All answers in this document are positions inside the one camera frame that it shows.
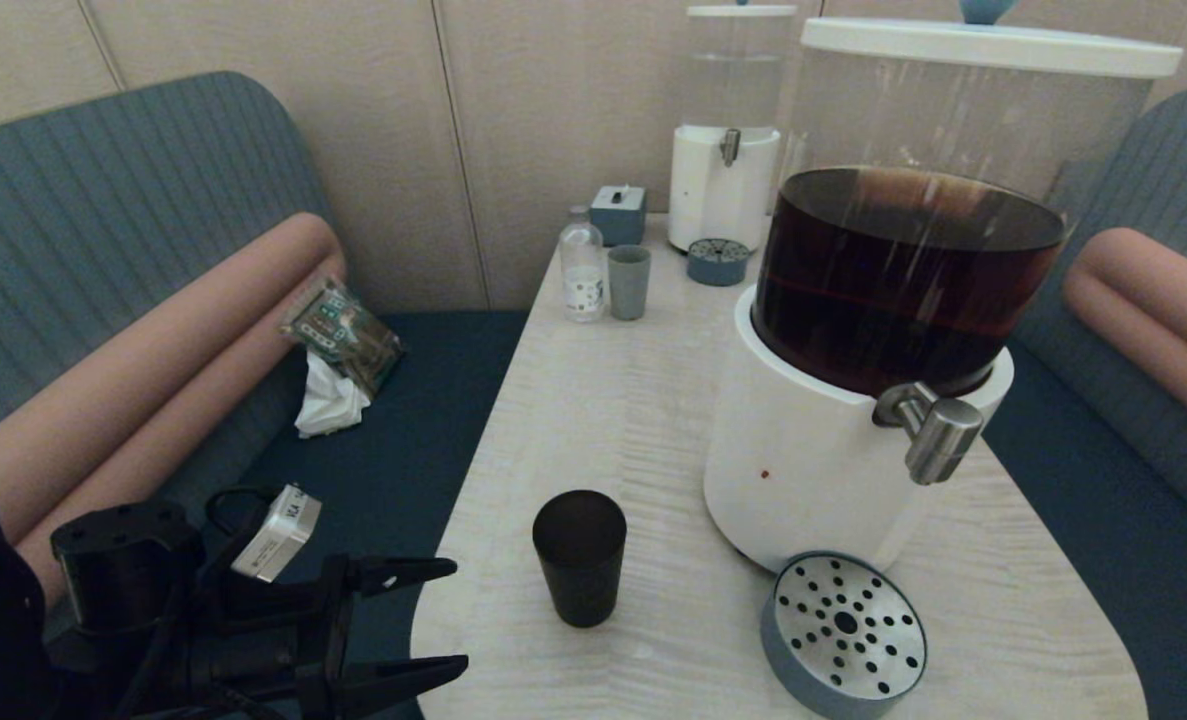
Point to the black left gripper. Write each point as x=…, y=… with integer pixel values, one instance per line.
x=273, y=640

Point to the black tapered cup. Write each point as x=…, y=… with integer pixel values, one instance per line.
x=578, y=560

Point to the large dark tea dispenser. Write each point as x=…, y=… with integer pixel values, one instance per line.
x=803, y=470

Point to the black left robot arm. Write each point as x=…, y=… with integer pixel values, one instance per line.
x=118, y=560

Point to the grey-blue cup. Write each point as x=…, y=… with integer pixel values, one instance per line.
x=629, y=285

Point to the crumpled white tissue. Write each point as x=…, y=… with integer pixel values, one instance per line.
x=328, y=405

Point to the green snack packet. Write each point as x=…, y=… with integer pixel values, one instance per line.
x=343, y=335

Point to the pink left bolster cushion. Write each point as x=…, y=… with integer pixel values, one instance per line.
x=203, y=330

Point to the pink bolster cushion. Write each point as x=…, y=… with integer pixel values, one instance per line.
x=203, y=330
x=1153, y=310

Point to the clear plastic bottle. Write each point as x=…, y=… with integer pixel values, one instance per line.
x=582, y=280

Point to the large blue-grey perforated drip tray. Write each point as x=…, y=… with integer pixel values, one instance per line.
x=843, y=640

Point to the blue-grey tissue box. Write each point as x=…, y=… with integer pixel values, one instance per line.
x=617, y=215

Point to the small blue-grey perforated drip tray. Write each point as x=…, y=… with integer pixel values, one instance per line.
x=718, y=265

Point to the teal left bench sofa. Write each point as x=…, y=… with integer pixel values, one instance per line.
x=103, y=200

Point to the teal bench sofa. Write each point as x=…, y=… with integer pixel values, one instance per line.
x=103, y=200
x=1183, y=180

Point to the small clear water dispenser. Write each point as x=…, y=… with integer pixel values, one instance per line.
x=718, y=190

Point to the pink right bolster cushion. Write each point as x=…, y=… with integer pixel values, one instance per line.
x=1153, y=310

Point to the teal right bench sofa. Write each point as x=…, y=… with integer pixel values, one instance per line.
x=1183, y=180

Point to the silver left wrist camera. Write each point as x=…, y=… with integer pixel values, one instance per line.
x=275, y=535

